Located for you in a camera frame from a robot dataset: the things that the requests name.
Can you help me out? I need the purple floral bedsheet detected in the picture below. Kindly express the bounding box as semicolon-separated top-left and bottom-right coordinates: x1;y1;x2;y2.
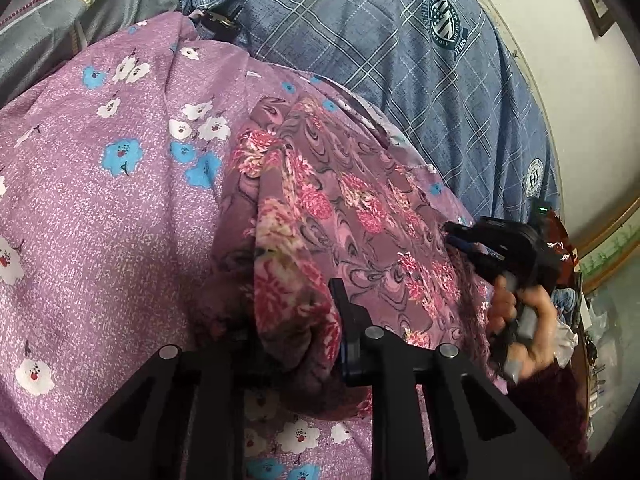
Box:
1;12;472;479

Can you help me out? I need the dark pink floral garment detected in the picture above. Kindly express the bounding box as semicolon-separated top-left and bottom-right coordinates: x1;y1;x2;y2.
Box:
194;93;488;418

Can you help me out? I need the grey plaid pillow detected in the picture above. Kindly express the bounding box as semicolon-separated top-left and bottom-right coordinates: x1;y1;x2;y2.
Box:
1;0;182;104

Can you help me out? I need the person's right hand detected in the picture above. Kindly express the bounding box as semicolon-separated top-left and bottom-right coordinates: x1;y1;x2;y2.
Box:
486;275;558;385

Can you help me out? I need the blue plaid blanket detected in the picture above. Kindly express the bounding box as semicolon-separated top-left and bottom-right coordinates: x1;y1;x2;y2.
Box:
182;0;562;221

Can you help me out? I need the dark red patterned cloth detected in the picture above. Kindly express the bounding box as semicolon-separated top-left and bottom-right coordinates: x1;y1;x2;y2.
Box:
532;204;578;288

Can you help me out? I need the small black metal clip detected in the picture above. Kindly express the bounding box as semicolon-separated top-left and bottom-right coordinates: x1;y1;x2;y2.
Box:
201;10;240;32

